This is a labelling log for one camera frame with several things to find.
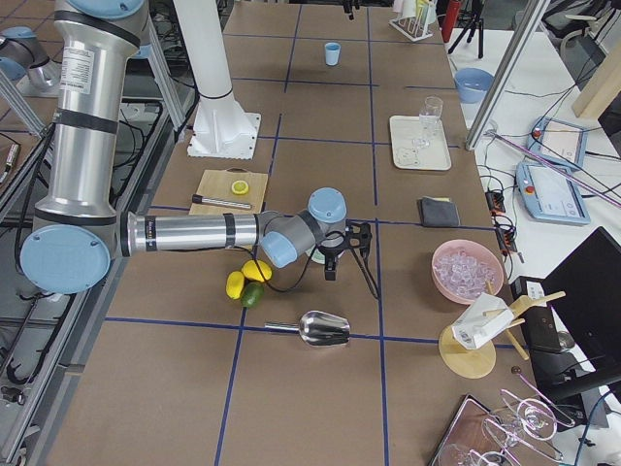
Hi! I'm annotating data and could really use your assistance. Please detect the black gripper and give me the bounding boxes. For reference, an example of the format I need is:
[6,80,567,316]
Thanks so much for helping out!
[318,220,372,281]

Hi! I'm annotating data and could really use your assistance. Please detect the green bowl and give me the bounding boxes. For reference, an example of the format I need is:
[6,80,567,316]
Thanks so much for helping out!
[306,246,344,265]

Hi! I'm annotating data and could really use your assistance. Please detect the light blue plastic cup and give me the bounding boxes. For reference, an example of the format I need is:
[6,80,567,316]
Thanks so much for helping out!
[324,42,342,66]

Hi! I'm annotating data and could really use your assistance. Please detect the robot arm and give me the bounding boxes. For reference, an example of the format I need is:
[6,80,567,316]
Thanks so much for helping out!
[18,1,370,294]

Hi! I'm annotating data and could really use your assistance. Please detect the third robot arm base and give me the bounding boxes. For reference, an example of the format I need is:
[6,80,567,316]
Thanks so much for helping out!
[1,26,61,97]

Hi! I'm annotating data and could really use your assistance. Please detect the steel ice scoop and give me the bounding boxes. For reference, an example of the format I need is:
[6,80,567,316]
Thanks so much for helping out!
[264,310,350,347]

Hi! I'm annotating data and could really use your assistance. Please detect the pink bowl of ice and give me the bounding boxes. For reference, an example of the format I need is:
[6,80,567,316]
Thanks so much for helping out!
[431,239,505,304]

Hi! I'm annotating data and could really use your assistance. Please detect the blue bowl on side table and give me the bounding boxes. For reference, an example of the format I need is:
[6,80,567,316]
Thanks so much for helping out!
[454,68,494,104]

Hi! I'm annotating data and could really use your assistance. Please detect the cream bear serving tray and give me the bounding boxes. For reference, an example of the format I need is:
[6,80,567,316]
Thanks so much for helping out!
[389,116,451,171]

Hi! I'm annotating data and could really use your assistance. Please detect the whole yellow lemon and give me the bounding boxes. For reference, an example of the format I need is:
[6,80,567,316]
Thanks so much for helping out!
[241,259,273,283]

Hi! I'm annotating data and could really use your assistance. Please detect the green lime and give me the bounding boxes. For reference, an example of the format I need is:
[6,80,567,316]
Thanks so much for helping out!
[240,282,265,309]

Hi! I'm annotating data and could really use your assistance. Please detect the lemon half slice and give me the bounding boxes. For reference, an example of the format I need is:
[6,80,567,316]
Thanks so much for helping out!
[230,180,249,196]

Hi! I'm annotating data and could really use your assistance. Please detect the wooden cutting board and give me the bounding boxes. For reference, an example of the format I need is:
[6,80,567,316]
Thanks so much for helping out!
[189,169,269,215]

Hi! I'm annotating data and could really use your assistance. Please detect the clear wine glass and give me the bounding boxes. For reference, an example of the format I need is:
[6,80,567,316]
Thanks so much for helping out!
[412,96,443,150]

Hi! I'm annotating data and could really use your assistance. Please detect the white carton on stand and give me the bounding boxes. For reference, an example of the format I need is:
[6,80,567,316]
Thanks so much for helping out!
[451,293,514,350]

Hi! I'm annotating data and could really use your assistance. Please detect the wooden cup stand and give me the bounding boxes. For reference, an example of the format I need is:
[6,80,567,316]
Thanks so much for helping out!
[439,291,566,379]

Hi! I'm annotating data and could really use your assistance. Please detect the blue teach pendant near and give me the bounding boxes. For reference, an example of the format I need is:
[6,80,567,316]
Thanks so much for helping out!
[515,162,591,225]

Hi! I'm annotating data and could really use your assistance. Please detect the blue teach pendant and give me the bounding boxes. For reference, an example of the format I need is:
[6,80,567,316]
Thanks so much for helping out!
[527,116,587,171]
[515,162,591,225]

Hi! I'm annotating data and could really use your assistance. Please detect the blue teach pendant far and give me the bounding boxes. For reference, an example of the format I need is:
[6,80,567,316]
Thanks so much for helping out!
[527,116,587,171]

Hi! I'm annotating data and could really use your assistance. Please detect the black monitor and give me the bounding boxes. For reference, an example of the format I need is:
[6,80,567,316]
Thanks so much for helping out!
[511,227,620,401]

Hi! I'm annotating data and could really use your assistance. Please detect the upturned wine glasses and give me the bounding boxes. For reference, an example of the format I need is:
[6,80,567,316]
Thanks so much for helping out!
[430,389,565,465]

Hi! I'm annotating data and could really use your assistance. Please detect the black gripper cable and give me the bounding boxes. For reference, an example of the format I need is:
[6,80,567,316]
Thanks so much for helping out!
[232,232,380,300]

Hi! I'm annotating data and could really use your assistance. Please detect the steel cylindrical handle tool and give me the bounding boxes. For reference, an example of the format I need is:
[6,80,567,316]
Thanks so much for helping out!
[191,194,252,211]

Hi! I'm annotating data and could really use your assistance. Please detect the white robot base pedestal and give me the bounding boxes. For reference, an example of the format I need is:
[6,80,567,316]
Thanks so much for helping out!
[174,0,261,159]

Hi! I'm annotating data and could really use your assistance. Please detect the white wire rack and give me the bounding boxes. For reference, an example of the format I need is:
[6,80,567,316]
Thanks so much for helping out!
[389,0,437,42]

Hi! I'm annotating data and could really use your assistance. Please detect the aluminium frame post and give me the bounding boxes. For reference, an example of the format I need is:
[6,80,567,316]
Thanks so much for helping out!
[465,0,550,150]

